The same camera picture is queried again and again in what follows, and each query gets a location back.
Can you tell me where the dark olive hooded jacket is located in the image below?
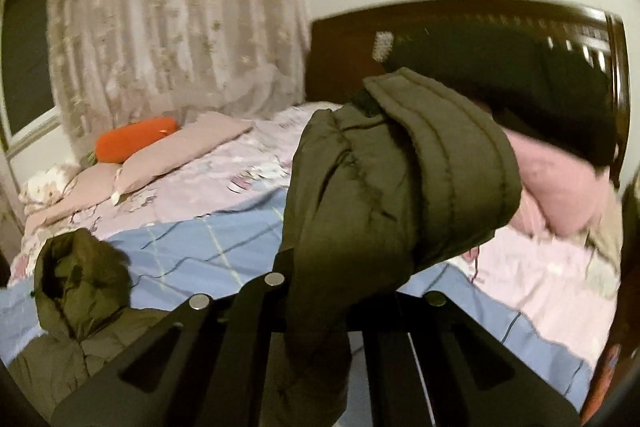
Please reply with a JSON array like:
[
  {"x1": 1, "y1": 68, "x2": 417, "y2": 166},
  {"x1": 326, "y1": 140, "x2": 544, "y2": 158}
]
[{"x1": 9, "y1": 68, "x2": 522, "y2": 426}]

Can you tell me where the blue plaid bed cover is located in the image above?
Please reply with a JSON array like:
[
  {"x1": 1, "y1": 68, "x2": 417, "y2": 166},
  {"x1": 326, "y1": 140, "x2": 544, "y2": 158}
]
[{"x1": 0, "y1": 185, "x2": 594, "y2": 427}]

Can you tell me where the pink cartoon print bedsheet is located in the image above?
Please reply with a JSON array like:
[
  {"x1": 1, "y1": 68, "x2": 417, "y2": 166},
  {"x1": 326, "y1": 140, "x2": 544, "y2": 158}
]
[{"x1": 10, "y1": 104, "x2": 617, "y2": 358}]

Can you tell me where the beige cloth under quilt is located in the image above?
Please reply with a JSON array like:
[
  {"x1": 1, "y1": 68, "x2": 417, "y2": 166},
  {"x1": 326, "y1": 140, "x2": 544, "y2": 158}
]
[{"x1": 586, "y1": 181, "x2": 624, "y2": 300}]

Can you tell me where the pink folded quilt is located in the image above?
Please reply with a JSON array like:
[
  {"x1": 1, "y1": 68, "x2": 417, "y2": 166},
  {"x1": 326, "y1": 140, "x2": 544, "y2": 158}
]
[{"x1": 504, "y1": 130, "x2": 613, "y2": 237}]

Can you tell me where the pink pillow left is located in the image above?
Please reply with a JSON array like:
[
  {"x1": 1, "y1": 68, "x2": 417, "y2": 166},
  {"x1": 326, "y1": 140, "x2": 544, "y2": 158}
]
[{"x1": 25, "y1": 162, "x2": 120, "y2": 235}]

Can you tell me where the pink pillow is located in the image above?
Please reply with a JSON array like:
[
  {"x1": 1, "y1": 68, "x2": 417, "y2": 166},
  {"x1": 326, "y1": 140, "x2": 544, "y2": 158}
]
[
  {"x1": 25, "y1": 162, "x2": 120, "y2": 235},
  {"x1": 111, "y1": 112, "x2": 254, "y2": 205}
]

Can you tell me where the pink pillow right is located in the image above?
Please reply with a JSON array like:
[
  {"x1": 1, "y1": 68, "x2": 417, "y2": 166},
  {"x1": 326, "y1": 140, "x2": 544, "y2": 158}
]
[{"x1": 111, "y1": 112, "x2": 254, "y2": 205}]

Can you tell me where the orange carrot plush pillow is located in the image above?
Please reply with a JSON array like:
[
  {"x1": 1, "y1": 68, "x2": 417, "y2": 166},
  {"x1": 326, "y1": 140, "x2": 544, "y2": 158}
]
[{"x1": 94, "y1": 117, "x2": 179, "y2": 164}]

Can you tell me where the floral white pillow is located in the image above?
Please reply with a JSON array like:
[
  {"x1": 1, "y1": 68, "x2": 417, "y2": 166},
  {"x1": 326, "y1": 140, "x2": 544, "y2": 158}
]
[{"x1": 18, "y1": 162, "x2": 81, "y2": 215}]

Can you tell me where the black folded garment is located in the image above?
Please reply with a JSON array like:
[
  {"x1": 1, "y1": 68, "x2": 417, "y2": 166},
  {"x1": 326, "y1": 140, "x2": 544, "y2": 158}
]
[{"x1": 382, "y1": 23, "x2": 616, "y2": 168}]

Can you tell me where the dark wooden headboard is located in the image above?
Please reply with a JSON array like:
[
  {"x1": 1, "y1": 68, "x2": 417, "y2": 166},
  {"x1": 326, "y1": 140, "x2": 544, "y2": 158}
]
[{"x1": 305, "y1": 0, "x2": 630, "y2": 186}]

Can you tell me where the dark window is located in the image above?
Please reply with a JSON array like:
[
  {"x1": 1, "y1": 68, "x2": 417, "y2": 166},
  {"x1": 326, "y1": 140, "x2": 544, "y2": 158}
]
[{"x1": 1, "y1": 0, "x2": 54, "y2": 135}]

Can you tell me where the pink lace curtain right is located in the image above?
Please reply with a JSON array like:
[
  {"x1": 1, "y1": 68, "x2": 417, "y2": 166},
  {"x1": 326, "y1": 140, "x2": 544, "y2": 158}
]
[{"x1": 48, "y1": 0, "x2": 309, "y2": 155}]

